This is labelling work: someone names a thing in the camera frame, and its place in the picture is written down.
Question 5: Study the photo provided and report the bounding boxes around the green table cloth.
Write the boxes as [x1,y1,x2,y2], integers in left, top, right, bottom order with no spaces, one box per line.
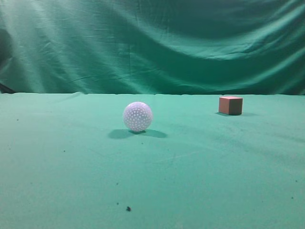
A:
[0,93,305,229]

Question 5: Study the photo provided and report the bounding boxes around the white dimpled golf ball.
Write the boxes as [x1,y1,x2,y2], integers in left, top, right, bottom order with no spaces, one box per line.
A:
[123,102,153,132]

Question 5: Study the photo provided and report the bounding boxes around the red cube block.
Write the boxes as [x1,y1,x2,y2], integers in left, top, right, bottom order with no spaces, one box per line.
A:
[218,96,243,115]

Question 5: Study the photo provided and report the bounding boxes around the green backdrop cloth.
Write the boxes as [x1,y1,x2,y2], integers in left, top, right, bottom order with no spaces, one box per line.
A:
[0,0,305,95]

